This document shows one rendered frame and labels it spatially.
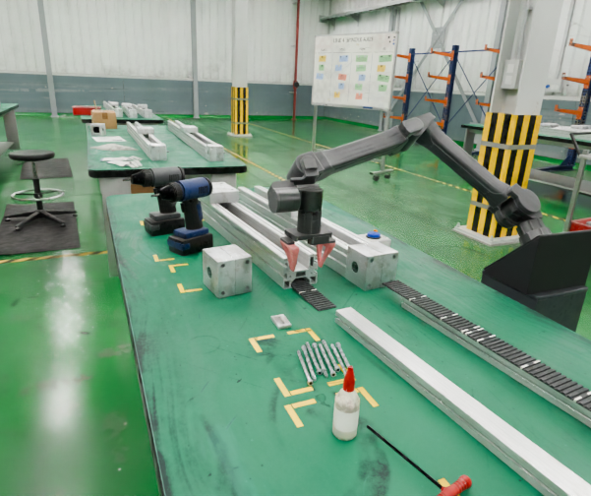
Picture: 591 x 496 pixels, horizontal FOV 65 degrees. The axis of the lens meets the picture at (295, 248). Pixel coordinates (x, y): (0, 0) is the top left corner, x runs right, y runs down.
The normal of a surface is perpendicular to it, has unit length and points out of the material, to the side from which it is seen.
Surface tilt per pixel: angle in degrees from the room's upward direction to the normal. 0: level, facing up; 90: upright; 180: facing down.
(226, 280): 90
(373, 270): 90
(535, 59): 90
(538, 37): 90
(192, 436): 0
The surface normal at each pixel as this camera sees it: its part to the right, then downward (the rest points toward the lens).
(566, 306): 0.40, 0.33
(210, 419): 0.04, -0.94
